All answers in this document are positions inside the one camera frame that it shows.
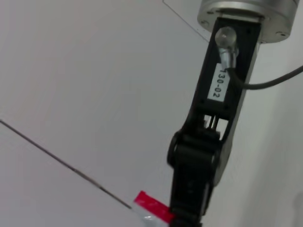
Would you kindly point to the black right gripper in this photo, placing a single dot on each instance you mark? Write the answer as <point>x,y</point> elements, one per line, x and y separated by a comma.
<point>239,82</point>

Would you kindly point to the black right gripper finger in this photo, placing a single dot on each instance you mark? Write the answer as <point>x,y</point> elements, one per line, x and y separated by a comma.
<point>191,165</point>

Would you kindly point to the clear document bag red zipper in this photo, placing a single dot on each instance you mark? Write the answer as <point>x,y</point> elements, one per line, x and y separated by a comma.
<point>154,205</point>

